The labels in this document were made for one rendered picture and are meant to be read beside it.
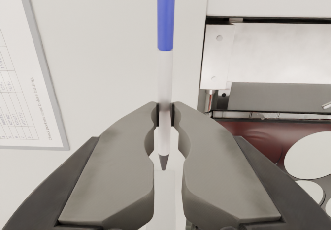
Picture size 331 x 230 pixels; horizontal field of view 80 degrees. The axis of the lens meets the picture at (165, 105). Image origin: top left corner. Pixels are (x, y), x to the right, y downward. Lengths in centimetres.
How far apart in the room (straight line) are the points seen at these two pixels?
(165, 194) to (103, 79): 14
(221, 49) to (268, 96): 18
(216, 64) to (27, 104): 22
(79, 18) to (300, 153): 36
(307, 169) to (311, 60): 18
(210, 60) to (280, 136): 17
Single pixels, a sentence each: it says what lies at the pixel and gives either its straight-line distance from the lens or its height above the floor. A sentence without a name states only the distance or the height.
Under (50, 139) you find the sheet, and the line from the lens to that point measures 27.
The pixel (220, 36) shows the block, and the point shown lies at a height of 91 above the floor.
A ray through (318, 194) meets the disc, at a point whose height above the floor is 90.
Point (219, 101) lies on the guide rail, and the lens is 35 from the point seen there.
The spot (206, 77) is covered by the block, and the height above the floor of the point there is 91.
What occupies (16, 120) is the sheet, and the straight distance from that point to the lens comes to 28.
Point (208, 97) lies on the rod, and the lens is 28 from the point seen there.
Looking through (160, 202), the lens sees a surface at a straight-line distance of 24.
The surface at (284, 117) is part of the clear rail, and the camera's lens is 33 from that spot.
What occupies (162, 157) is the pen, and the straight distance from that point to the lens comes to 16.
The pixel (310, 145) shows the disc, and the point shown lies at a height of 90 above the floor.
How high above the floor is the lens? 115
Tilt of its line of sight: 62 degrees down
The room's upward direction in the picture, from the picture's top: 177 degrees counter-clockwise
